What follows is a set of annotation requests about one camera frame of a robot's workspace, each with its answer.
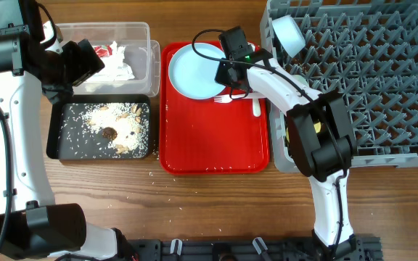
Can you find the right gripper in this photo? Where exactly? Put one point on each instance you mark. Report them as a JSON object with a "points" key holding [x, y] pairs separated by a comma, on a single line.
{"points": [[220, 76]]}

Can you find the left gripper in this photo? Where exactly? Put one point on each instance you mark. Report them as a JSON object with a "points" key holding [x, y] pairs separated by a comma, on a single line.
{"points": [[86, 63]]}

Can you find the red snack wrapper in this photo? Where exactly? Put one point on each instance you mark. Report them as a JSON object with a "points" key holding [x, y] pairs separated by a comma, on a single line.
{"points": [[103, 51]]}

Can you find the white napkin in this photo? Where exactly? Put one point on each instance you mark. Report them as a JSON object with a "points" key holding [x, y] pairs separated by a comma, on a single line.
{"points": [[115, 68]]}

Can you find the white plastic fork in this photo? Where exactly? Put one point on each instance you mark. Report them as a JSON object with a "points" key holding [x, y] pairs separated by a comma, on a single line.
{"points": [[227, 98]]}

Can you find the light blue plate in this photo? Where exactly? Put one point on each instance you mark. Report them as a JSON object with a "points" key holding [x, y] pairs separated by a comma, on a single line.
{"points": [[193, 76]]}

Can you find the white plastic spoon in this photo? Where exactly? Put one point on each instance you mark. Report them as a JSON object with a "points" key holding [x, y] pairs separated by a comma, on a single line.
{"points": [[256, 108]]}

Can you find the light blue bowl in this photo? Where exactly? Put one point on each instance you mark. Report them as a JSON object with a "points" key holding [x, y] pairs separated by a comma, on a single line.
{"points": [[289, 35]]}

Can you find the rice and food scraps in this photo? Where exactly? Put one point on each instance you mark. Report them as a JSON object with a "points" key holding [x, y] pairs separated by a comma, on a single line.
{"points": [[112, 130]]}

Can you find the yellow cup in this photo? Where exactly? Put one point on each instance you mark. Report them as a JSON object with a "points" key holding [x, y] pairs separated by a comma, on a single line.
{"points": [[317, 127]]}

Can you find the green bowl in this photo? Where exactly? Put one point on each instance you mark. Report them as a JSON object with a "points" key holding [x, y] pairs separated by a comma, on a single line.
{"points": [[301, 79]]}

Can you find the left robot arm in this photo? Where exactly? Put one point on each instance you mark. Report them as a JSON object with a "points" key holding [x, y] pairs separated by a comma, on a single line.
{"points": [[32, 66]]}

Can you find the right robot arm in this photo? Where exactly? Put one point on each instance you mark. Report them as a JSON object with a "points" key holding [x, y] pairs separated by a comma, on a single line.
{"points": [[320, 137]]}

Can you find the clear plastic waste bin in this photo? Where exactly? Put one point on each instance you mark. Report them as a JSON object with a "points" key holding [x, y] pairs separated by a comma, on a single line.
{"points": [[142, 54]]}

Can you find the black waste tray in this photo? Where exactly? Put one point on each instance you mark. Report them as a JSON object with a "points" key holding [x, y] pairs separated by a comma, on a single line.
{"points": [[54, 129]]}

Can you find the grey dishwasher rack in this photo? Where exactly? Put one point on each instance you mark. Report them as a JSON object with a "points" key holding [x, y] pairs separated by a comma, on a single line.
{"points": [[368, 51]]}

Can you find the red serving tray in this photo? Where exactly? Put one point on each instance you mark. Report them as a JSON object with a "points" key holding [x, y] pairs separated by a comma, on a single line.
{"points": [[202, 137]]}

